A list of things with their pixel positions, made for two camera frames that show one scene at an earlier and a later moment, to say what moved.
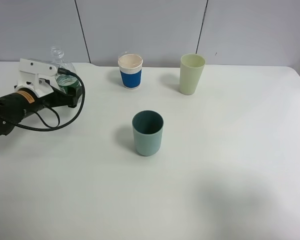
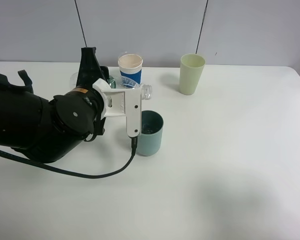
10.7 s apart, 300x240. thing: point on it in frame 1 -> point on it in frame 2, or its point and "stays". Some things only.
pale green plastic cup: (191, 66) stays
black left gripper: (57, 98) -> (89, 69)
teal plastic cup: (148, 126) stays
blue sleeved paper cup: (130, 65) stays
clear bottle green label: (69, 84) -> (117, 81)
